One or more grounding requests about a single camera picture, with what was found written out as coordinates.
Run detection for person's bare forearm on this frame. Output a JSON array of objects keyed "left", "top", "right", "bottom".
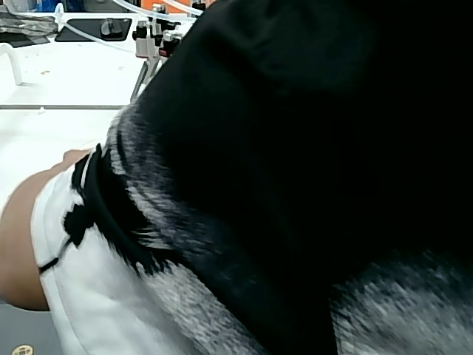
[{"left": 0, "top": 149, "right": 94, "bottom": 312}]

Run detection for person's black white clothing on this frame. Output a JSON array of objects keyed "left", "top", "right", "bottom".
[{"left": 31, "top": 0, "right": 473, "bottom": 355}]

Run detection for grey stand legs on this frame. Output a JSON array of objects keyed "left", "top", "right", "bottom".
[{"left": 130, "top": 57, "right": 164, "bottom": 104}]

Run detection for orange box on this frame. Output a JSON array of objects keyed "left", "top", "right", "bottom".
[{"left": 143, "top": 0, "right": 216, "bottom": 12}]

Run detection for clear plastic knob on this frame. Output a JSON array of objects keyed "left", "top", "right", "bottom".
[{"left": 100, "top": 17, "right": 125, "bottom": 40}]

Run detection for black flat mat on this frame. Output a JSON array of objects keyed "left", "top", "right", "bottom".
[{"left": 54, "top": 17, "right": 133, "bottom": 43}]

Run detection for grey patterned cloth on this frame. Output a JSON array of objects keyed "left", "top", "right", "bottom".
[{"left": 0, "top": 10, "right": 59, "bottom": 38}]

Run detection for blue-grey tray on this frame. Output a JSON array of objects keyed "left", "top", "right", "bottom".
[{"left": 0, "top": 302, "right": 62, "bottom": 355}]

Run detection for white curved bracket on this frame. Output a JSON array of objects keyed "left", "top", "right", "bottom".
[{"left": 0, "top": 43, "right": 24, "bottom": 87}]

